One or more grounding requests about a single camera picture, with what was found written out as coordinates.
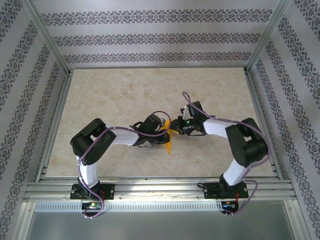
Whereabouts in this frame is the orange cloth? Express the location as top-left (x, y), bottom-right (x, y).
top-left (159, 119), bottom-right (180, 156)

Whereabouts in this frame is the grey metal panel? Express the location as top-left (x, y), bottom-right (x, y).
top-left (14, 201), bottom-right (305, 240)

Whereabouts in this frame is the small circuit board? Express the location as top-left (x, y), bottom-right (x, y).
top-left (81, 202), bottom-right (103, 210)
top-left (221, 200), bottom-right (239, 210)

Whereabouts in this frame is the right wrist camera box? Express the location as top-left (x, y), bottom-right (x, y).
top-left (179, 106), bottom-right (191, 121)

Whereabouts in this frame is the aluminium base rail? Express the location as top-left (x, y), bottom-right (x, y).
top-left (23, 176), bottom-right (297, 202)

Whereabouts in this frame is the aluminium side rail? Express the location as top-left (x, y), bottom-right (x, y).
top-left (243, 69), bottom-right (285, 180)
top-left (36, 69), bottom-right (75, 182)

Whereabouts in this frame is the slotted grey cable duct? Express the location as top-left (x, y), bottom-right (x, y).
top-left (33, 201), bottom-right (225, 213)

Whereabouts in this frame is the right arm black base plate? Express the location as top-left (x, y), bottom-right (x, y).
top-left (203, 182), bottom-right (249, 200)

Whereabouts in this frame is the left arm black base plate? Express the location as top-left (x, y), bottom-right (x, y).
top-left (70, 183), bottom-right (116, 201)

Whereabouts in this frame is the aluminium corner post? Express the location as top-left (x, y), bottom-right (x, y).
top-left (246, 0), bottom-right (298, 75)
top-left (21, 0), bottom-right (71, 77)

